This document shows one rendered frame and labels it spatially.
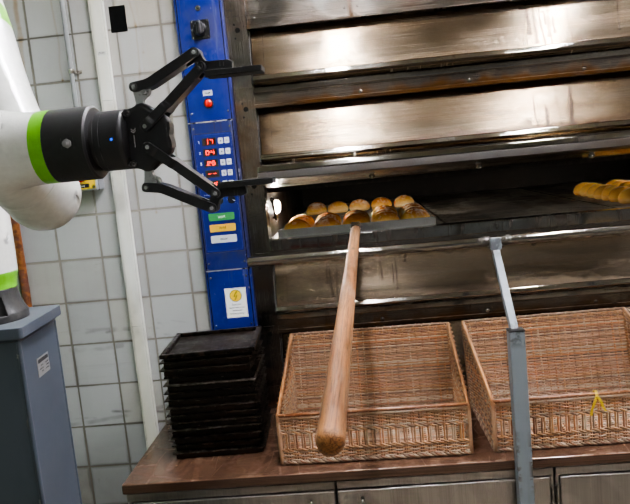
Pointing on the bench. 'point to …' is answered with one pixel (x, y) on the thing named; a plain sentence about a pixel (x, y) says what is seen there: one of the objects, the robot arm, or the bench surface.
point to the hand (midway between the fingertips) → (259, 125)
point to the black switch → (200, 29)
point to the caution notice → (236, 302)
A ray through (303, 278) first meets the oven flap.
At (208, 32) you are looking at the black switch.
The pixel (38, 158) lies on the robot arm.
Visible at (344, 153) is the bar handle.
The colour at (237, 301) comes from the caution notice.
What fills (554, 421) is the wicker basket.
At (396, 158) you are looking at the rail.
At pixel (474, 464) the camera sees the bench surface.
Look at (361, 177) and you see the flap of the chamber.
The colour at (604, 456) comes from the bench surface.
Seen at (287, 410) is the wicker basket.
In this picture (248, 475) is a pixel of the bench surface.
